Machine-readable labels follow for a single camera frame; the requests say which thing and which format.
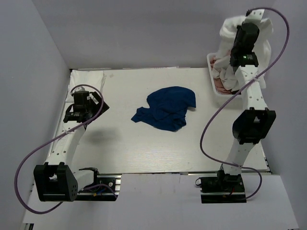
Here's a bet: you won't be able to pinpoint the white t shirt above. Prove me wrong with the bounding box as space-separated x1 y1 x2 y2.
212 14 274 92
65 70 106 103

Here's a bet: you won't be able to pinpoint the blue t shirt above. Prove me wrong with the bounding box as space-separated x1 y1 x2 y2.
131 86 196 132

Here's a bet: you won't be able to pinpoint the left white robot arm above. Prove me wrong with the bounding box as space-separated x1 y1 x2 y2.
34 91 109 202

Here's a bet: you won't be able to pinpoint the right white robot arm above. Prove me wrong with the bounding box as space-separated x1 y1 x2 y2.
216 22 276 191

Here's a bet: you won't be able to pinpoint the white folded t shirt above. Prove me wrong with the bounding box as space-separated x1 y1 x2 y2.
65 70 106 103

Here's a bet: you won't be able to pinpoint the white perforated basket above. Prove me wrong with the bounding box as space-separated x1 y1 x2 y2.
207 52 240 96

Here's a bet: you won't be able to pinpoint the pink clothes in basket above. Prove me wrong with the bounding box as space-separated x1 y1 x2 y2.
210 55 232 94

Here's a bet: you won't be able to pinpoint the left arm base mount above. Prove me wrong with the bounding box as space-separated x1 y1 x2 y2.
76 174 121 201

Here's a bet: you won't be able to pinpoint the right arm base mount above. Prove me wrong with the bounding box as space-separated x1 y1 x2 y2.
195 176 247 204

